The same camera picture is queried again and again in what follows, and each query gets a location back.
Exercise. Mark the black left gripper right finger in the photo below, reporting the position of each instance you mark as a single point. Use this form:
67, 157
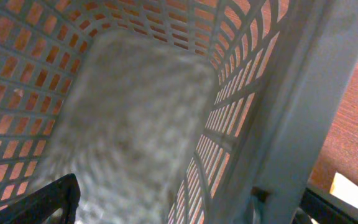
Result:
324, 208

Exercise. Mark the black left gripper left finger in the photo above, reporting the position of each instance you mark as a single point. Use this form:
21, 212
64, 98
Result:
64, 193

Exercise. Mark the white snack bag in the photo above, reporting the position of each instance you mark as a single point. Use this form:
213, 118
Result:
344, 189

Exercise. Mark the dark grey plastic basket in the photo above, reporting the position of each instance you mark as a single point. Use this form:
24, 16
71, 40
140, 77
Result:
171, 111

